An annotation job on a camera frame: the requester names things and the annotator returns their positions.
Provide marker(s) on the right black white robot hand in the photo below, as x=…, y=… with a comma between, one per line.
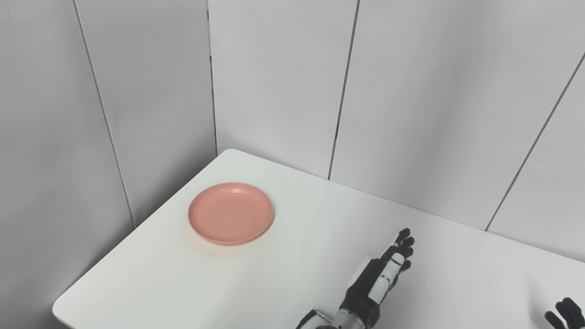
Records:
x=569, y=313

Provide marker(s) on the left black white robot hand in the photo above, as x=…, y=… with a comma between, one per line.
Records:
x=370, y=288

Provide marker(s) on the pink round plate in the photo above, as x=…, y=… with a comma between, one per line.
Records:
x=231, y=212

